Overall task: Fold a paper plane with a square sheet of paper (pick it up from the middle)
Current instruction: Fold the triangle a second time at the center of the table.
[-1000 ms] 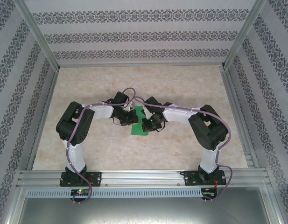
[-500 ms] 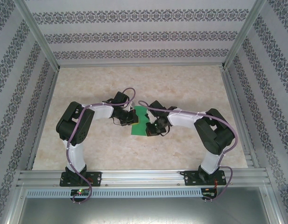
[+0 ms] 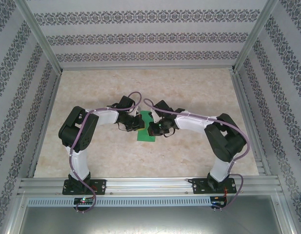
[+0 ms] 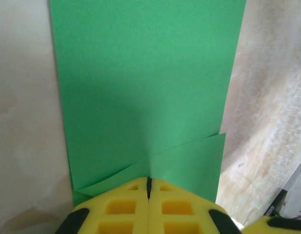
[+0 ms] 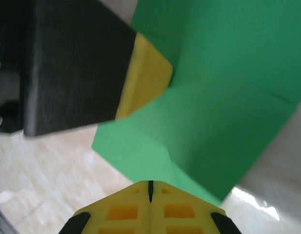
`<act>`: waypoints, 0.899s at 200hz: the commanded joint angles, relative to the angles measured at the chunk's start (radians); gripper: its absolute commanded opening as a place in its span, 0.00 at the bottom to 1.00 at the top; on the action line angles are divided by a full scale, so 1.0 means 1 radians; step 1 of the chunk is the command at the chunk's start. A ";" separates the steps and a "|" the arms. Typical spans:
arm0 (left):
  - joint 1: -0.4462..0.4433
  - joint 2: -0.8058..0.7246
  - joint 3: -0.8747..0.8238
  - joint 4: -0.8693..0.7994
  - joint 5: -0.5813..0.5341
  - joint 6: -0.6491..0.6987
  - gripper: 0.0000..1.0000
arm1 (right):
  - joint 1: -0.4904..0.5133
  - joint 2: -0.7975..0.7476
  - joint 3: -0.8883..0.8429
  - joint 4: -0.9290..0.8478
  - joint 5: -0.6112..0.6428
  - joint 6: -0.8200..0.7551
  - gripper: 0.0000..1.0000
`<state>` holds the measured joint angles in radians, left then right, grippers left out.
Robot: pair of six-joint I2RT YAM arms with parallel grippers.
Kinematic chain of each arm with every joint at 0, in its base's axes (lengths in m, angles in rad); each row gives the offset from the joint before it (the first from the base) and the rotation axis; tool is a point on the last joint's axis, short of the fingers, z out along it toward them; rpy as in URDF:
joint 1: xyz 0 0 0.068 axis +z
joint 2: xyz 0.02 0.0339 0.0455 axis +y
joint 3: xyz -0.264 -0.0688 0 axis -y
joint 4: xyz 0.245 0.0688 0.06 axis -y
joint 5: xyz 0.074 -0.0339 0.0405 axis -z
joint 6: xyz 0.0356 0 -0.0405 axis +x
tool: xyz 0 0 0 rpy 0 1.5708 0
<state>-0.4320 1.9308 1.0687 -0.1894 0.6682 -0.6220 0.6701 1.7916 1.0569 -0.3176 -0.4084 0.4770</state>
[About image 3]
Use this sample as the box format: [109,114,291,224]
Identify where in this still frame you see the green paper sheet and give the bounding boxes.
[136,110,157,142]

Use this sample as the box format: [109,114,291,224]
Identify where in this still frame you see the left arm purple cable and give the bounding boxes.
[68,91,143,214]

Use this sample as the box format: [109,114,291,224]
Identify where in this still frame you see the slotted grey cable duct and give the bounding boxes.
[27,196,229,207]

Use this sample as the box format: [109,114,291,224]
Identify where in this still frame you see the aluminium frame post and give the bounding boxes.
[15,0,63,74]
[232,0,279,73]

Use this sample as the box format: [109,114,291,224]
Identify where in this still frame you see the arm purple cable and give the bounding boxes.
[68,91,143,214]
[143,98,251,212]

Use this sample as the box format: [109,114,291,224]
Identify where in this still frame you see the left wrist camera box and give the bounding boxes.
[119,96,137,110]

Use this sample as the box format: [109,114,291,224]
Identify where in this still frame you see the aluminium mounting rail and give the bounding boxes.
[17,176,284,195]

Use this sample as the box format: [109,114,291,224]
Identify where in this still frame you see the right gripper thin black wire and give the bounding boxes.
[163,126,177,138]

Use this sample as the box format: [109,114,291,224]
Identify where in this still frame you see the sheet metal tray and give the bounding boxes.
[18,206,294,234]

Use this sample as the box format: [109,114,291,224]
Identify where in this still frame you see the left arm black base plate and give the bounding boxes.
[62,179,107,195]

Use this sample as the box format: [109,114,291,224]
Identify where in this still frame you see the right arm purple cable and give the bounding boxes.
[143,98,251,212]

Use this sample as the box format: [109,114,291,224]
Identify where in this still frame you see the left gripper thin black wire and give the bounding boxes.
[118,121,131,133]

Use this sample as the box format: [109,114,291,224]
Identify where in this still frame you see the gripper thin black wire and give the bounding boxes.
[163,126,177,138]
[118,121,131,133]

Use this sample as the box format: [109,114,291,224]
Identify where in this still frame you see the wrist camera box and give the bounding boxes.
[119,96,137,110]
[154,99,172,114]

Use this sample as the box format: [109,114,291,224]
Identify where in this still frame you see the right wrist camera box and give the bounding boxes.
[154,99,172,114]

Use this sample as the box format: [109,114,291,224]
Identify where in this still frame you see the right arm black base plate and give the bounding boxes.
[192,177,238,195]

